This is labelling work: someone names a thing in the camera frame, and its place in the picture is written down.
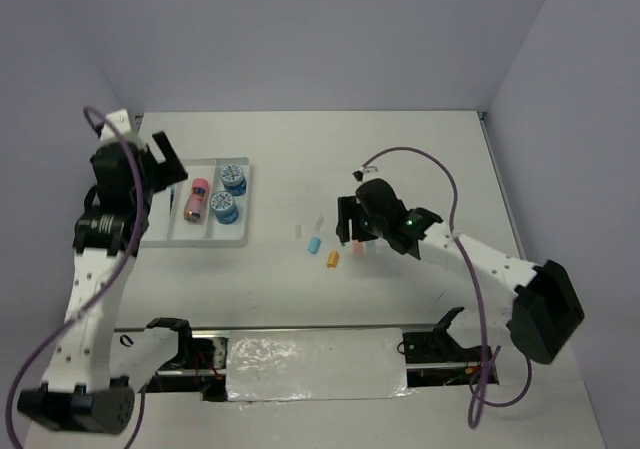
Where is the silver foil panel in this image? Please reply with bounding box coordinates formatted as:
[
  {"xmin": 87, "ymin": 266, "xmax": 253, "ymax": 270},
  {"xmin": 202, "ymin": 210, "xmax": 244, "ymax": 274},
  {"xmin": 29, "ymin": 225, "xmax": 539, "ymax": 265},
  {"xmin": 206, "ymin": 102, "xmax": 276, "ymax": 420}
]
[{"xmin": 226, "ymin": 328, "xmax": 411, "ymax": 402}]

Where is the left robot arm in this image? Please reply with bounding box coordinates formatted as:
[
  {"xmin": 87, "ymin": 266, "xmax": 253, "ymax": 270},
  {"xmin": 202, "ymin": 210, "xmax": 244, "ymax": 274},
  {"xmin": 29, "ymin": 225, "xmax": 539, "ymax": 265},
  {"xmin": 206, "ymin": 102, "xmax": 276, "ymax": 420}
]
[{"xmin": 9, "ymin": 127, "xmax": 196, "ymax": 435}]

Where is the pink capped pencil tube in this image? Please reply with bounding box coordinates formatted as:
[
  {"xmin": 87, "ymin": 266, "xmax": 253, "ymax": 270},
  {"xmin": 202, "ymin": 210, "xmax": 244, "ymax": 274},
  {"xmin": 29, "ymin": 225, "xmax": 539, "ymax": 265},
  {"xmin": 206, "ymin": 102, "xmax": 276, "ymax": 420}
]
[{"xmin": 183, "ymin": 178, "xmax": 210, "ymax": 223}]

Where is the clear pen cap middle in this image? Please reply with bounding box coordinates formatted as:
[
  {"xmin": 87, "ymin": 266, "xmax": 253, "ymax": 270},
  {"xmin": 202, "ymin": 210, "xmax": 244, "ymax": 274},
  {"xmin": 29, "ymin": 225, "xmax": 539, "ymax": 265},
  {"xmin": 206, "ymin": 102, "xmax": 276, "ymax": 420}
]
[{"xmin": 314, "ymin": 216, "xmax": 325, "ymax": 232}]

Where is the dark blue pen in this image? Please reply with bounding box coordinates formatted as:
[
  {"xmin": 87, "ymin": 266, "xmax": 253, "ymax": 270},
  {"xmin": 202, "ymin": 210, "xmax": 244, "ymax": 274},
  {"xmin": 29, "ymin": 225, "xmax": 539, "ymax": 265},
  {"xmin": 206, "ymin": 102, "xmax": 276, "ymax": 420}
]
[{"xmin": 169, "ymin": 185, "xmax": 176, "ymax": 216}]

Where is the orange highlighter cap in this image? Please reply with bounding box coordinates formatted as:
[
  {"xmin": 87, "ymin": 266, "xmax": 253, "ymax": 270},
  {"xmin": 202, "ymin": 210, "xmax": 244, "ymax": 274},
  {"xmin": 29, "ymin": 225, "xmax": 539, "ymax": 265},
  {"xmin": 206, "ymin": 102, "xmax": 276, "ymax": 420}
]
[{"xmin": 327, "ymin": 251, "xmax": 340, "ymax": 269}]

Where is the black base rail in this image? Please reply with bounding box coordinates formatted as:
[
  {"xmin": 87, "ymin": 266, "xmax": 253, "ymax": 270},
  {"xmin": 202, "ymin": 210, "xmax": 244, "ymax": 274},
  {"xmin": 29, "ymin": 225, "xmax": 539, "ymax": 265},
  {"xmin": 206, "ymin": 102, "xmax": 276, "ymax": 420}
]
[{"xmin": 147, "ymin": 327, "xmax": 481, "ymax": 403}]

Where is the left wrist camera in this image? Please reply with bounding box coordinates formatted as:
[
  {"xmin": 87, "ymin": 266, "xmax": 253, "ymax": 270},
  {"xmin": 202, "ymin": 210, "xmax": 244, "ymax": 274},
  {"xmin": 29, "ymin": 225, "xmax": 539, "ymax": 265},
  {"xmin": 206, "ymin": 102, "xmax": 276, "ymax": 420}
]
[{"xmin": 96, "ymin": 109, "xmax": 148, "ymax": 161}]

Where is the white divided plastic tray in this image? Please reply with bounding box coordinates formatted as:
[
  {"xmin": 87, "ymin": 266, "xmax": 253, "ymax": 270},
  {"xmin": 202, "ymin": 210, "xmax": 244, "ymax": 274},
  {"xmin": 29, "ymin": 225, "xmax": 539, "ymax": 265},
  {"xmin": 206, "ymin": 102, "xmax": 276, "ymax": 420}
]
[{"xmin": 141, "ymin": 157, "xmax": 252, "ymax": 248}]

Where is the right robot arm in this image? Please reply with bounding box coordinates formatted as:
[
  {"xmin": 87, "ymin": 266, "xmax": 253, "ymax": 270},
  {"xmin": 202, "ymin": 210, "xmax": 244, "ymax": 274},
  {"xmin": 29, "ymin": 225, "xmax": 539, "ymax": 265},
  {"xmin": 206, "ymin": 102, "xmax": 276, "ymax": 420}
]
[{"xmin": 336, "ymin": 178, "xmax": 585, "ymax": 365}]

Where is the light blue highlighter cap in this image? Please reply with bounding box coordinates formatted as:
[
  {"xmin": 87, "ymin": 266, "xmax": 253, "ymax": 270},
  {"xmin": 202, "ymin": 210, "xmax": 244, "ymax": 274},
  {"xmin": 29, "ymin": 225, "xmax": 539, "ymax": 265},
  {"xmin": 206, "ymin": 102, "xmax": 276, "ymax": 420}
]
[{"xmin": 307, "ymin": 236, "xmax": 321, "ymax": 254}]

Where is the blue paint jar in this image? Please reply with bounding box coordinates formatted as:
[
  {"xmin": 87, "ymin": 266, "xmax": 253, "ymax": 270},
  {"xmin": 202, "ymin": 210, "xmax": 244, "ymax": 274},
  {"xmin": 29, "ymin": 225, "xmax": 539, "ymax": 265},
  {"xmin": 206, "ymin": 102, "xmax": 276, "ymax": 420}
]
[
  {"xmin": 210, "ymin": 191, "xmax": 239, "ymax": 225},
  {"xmin": 220, "ymin": 164, "xmax": 247, "ymax": 197}
]

